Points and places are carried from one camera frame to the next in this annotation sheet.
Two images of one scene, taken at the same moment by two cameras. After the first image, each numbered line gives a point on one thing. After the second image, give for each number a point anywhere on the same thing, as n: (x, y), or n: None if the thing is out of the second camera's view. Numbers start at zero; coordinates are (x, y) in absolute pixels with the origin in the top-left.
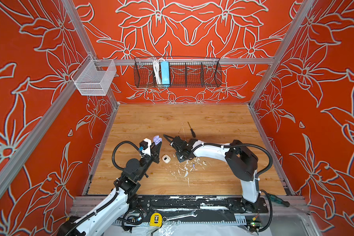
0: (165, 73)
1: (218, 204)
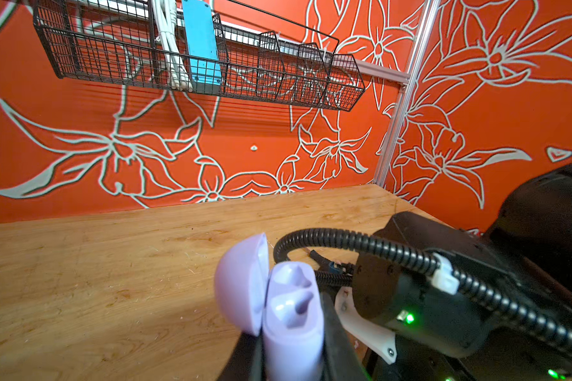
0: (204, 63)
1: None
